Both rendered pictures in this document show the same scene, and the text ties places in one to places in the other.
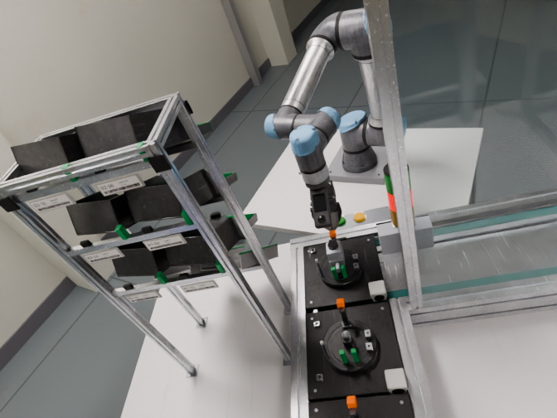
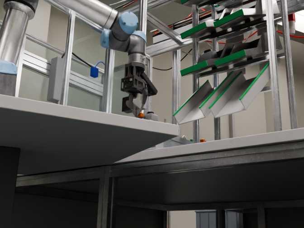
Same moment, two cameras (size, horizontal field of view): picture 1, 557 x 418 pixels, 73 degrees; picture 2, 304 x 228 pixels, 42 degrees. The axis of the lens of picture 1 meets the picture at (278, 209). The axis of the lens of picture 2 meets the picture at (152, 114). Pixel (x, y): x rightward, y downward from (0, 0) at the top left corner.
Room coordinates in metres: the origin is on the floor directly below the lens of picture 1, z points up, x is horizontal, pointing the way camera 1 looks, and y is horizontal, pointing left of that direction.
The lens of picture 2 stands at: (2.22, 0.48, 0.58)
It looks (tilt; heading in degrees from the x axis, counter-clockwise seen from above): 18 degrees up; 201
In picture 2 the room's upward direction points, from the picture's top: 2 degrees clockwise
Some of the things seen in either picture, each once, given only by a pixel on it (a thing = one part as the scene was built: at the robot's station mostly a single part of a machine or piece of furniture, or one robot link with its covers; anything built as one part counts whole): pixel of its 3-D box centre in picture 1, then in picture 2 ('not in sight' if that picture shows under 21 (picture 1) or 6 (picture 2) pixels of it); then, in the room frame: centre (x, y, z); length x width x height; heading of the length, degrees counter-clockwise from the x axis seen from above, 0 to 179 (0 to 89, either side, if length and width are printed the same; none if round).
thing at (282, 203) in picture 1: (357, 177); (7, 147); (1.26, -0.37, 0.84); 0.90 x 0.70 x 0.03; 48
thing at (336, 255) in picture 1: (335, 254); (151, 121); (0.73, -0.10, 1.06); 0.08 x 0.04 x 0.07; 163
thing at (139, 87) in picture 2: (321, 191); (134, 79); (0.84, -0.14, 1.21); 0.09 x 0.08 x 0.12; 163
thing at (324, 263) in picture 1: (340, 268); not in sight; (0.74, -0.10, 0.98); 0.14 x 0.14 x 0.02
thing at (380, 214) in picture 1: (360, 224); not in sight; (0.92, -0.25, 0.93); 0.21 x 0.07 x 0.06; 73
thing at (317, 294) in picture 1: (341, 271); not in sight; (0.74, -0.10, 0.96); 0.24 x 0.24 x 0.02; 73
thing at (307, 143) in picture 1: (307, 148); (136, 45); (0.84, -0.14, 1.36); 0.09 x 0.08 x 0.11; 134
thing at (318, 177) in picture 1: (313, 172); (137, 62); (0.84, -0.13, 1.29); 0.08 x 0.08 x 0.05
